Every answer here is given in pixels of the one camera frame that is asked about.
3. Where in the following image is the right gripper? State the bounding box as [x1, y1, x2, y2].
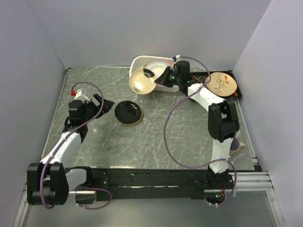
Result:
[155, 66, 182, 87]

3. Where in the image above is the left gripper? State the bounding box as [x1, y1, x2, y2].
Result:
[82, 93, 114, 123]

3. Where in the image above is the white scalloped bowl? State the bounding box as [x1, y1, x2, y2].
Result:
[144, 61, 167, 77]

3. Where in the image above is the cream plate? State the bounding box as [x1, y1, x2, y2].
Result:
[163, 61, 174, 68]

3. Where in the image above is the cream green glazed saucer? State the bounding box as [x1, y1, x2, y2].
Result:
[129, 69, 156, 95]

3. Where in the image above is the black glossy saucer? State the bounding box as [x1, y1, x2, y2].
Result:
[115, 101, 143, 119]

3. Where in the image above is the small beige saucer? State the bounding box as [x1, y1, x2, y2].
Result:
[118, 112, 143, 126]

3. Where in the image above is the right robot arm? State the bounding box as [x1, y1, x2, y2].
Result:
[155, 61, 240, 188]

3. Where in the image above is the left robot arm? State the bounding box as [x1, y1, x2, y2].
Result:
[27, 94, 114, 209]

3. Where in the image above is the white perforated plastic bin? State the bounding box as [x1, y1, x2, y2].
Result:
[129, 56, 179, 92]

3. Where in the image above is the clear glass cup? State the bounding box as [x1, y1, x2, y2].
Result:
[198, 76, 208, 84]

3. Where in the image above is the floral peach plate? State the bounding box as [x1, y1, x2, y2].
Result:
[205, 72, 238, 97]

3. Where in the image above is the pink purple mug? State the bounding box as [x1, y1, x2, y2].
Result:
[230, 137, 245, 152]

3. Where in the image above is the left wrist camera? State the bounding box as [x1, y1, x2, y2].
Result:
[71, 88, 90, 102]

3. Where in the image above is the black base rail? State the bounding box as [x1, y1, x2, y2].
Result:
[71, 166, 262, 204]

